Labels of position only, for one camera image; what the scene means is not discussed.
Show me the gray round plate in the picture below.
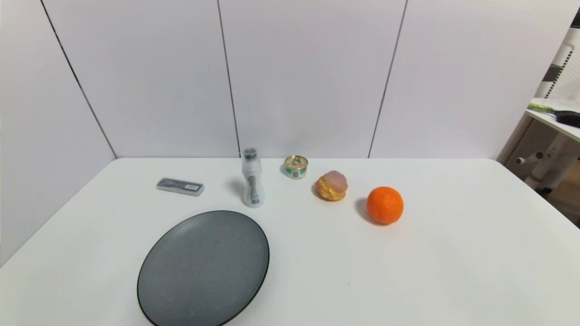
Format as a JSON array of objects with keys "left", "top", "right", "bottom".
[{"left": 137, "top": 210, "right": 271, "bottom": 326}]

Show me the pink cream puff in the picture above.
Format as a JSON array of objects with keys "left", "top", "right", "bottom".
[{"left": 316, "top": 170, "right": 348, "bottom": 201}]

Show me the small green label tin can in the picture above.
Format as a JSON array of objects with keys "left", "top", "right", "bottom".
[{"left": 284, "top": 155, "right": 309, "bottom": 180}]

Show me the gray plastic case with barcode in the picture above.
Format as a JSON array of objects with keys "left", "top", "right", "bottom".
[{"left": 156, "top": 177, "right": 205, "bottom": 197}]

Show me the black brush object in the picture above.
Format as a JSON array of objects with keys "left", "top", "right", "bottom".
[{"left": 555, "top": 110, "right": 580, "bottom": 128}]

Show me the orange fruit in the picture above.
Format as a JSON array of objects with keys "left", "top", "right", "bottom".
[{"left": 367, "top": 186, "right": 404, "bottom": 225}]

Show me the white perforated panel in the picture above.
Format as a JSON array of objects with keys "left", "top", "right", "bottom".
[{"left": 535, "top": 28, "right": 580, "bottom": 101}]

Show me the white plastic bottle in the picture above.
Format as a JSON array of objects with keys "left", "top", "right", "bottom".
[{"left": 242, "top": 148, "right": 264, "bottom": 209}]

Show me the white side desk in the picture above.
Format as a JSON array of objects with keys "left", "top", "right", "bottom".
[{"left": 516, "top": 97, "right": 580, "bottom": 192}]

